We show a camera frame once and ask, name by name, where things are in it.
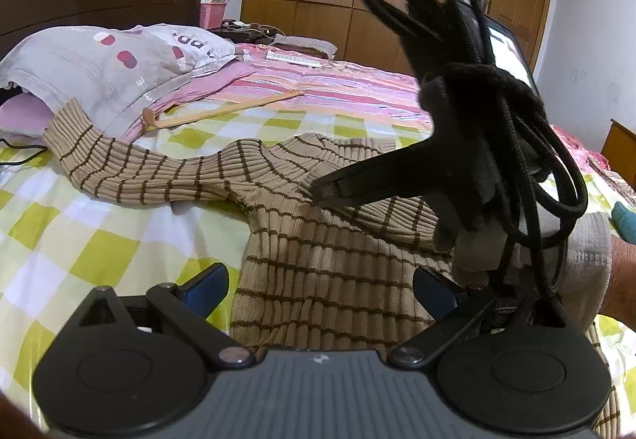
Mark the person's right hand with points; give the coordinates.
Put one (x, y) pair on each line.
(586, 250)

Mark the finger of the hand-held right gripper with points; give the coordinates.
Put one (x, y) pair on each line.
(377, 200)
(377, 166)

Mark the person's right forearm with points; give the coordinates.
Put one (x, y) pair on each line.
(622, 275)

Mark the wooden back scratcher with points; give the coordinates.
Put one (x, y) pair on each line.
(223, 109)

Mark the white flat item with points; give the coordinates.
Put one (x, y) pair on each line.
(293, 58)

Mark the beige striped ribbed sweater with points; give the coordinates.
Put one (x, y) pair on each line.
(323, 260)

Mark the pink floral blanket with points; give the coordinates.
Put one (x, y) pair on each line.
(576, 146)

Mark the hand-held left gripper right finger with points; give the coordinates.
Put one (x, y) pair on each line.
(433, 292)

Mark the pink plastic basket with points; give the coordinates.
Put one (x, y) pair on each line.
(212, 14)

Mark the grey printed pillow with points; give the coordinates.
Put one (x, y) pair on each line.
(99, 66)

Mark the dark nightstand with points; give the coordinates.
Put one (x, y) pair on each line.
(233, 34)

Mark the teal knitted cloth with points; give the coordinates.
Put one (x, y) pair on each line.
(625, 220)

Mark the brown wooden cabinet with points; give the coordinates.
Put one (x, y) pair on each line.
(621, 146)

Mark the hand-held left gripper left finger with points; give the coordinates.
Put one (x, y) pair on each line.
(206, 291)

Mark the pink striped blanket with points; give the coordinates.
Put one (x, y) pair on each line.
(348, 91)

